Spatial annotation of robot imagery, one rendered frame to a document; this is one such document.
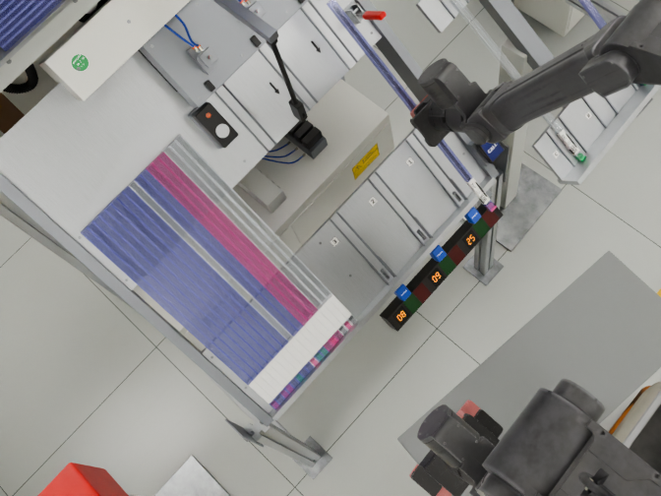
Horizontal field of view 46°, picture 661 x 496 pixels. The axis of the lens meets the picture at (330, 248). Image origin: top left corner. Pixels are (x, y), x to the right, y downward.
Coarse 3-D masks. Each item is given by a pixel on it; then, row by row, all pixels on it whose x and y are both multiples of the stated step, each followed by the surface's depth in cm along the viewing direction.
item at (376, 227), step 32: (384, 160) 154; (416, 160) 156; (448, 160) 159; (384, 192) 155; (416, 192) 158; (448, 192) 160; (352, 224) 153; (384, 224) 156; (416, 224) 159; (320, 256) 152; (352, 256) 154; (384, 256) 157; (352, 288) 156
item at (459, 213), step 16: (464, 208) 160; (448, 224) 160; (432, 240) 159; (416, 256) 159; (384, 272) 163; (400, 272) 159; (384, 288) 158; (368, 320) 156; (352, 336) 155; (336, 352) 154; (320, 368) 154; (304, 384) 153; (288, 400) 152; (272, 416) 152
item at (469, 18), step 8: (456, 0) 146; (456, 8) 147; (464, 8) 147; (464, 16) 147; (472, 16) 148; (472, 24) 148; (480, 32) 149; (488, 40) 150; (488, 48) 151; (496, 48) 150; (496, 56) 151; (504, 56) 151; (504, 64) 151; (512, 72) 152; (552, 120) 157; (552, 128) 158; (560, 128) 158
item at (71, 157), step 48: (336, 0) 144; (288, 48) 142; (336, 48) 145; (48, 96) 127; (96, 96) 130; (144, 96) 133; (240, 96) 140; (288, 96) 143; (0, 144) 126; (48, 144) 128; (96, 144) 132; (144, 144) 135; (192, 144) 138; (240, 144) 141; (48, 192) 130; (96, 192) 133
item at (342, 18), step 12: (336, 12) 133; (348, 24) 134; (360, 36) 136; (372, 48) 137; (372, 60) 138; (384, 72) 138; (396, 84) 140; (408, 96) 141; (408, 108) 142; (444, 144) 146; (456, 156) 147; (456, 168) 148; (468, 180) 149; (492, 204) 152
